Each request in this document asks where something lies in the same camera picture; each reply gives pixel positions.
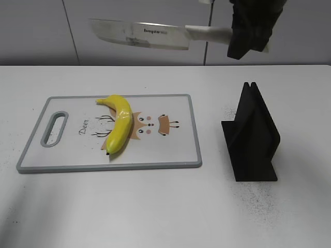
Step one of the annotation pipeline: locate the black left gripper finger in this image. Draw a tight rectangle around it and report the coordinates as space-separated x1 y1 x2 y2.
227 15 261 60

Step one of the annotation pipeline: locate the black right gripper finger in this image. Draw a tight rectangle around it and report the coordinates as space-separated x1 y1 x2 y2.
254 16 277 52

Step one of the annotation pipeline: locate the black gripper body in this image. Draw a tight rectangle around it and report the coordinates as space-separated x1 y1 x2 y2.
230 0 287 21

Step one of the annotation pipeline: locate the white-handled kitchen knife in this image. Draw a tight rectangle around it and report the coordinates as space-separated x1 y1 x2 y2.
88 18 270 54

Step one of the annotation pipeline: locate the yellow plastic banana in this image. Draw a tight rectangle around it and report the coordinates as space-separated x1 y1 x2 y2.
96 95 133 155

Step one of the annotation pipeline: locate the black knife stand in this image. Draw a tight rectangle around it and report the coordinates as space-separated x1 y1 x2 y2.
221 82 280 182

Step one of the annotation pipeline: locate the white grey-rimmed cutting board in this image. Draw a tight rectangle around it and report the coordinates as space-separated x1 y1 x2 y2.
17 94 202 174

